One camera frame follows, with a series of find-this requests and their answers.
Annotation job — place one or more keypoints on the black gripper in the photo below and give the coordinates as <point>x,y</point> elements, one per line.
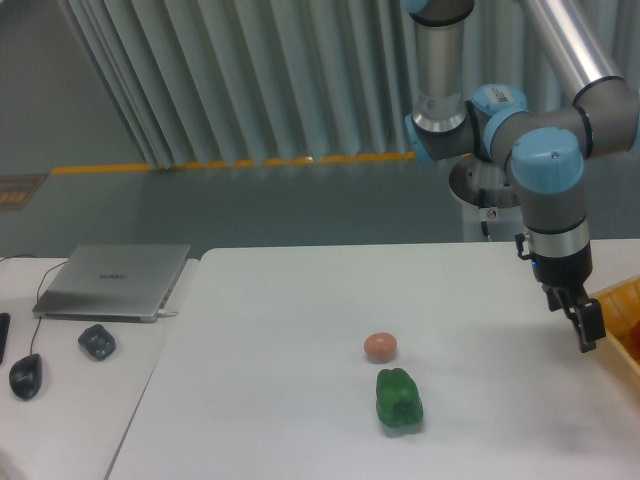
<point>562,280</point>

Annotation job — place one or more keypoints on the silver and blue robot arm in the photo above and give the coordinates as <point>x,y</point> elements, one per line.
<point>540,156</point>

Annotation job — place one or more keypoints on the green bell pepper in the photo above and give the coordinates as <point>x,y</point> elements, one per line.
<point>398,401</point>

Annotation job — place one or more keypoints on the yellow plastic basket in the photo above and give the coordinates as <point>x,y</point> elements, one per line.
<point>620,308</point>

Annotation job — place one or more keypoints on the brown egg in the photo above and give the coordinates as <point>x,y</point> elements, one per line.
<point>380,347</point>

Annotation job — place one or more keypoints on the usb plug in laptop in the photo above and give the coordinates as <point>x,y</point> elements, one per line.
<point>166,314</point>

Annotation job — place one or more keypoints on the silver closed laptop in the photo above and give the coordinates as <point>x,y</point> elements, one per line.
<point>114,282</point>

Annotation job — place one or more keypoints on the small black plastic tray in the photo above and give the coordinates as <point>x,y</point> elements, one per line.
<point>97,342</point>

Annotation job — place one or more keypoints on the black computer mouse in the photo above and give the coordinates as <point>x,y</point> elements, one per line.
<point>26,376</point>

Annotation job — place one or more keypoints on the black device at left edge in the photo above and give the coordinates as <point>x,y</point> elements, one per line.
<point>5,320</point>

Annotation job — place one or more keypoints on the round robot base mount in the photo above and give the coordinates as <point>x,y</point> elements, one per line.
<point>481,184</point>

